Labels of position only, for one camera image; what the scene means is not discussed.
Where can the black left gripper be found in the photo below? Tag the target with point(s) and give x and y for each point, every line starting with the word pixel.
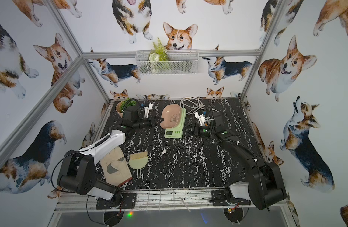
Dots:
pixel 151 122

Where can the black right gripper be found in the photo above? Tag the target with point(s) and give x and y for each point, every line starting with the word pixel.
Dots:
pixel 194 126

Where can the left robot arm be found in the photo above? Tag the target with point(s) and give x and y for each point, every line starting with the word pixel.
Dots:
pixel 78 169

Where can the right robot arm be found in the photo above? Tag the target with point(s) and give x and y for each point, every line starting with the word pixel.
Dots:
pixel 263 185

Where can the terracotta pot with plant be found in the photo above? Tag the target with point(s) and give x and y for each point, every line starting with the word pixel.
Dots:
pixel 121 106

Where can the artificial fern with flower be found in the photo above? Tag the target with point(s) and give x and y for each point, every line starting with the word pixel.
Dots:
pixel 158 58

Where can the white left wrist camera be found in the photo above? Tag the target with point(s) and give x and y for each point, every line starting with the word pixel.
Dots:
pixel 147 108

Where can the white wire wall basket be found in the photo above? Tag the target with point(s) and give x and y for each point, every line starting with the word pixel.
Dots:
pixel 180 62

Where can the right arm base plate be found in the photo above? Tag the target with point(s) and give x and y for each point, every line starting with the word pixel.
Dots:
pixel 225 198

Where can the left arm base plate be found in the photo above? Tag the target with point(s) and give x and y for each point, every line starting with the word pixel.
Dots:
pixel 118 201

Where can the aluminium frame post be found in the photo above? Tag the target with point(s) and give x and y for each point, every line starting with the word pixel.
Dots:
pixel 279 11

